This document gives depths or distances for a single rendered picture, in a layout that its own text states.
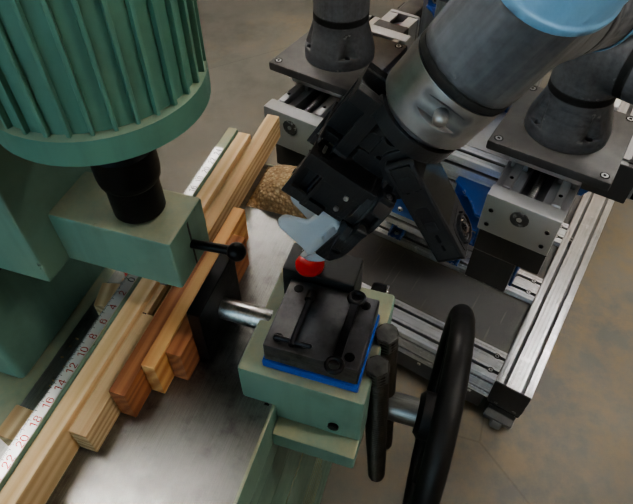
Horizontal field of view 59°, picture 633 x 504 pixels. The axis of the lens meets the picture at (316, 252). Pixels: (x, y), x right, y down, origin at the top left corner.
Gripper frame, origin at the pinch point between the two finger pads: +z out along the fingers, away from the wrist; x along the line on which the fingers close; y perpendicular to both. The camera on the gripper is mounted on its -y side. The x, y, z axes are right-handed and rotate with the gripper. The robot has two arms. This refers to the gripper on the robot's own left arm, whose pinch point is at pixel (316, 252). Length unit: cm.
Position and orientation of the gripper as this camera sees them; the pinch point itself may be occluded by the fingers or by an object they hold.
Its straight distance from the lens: 56.3
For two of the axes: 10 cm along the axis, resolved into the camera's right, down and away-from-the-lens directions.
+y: -8.3, -5.2, -2.1
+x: -3.0, 7.2, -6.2
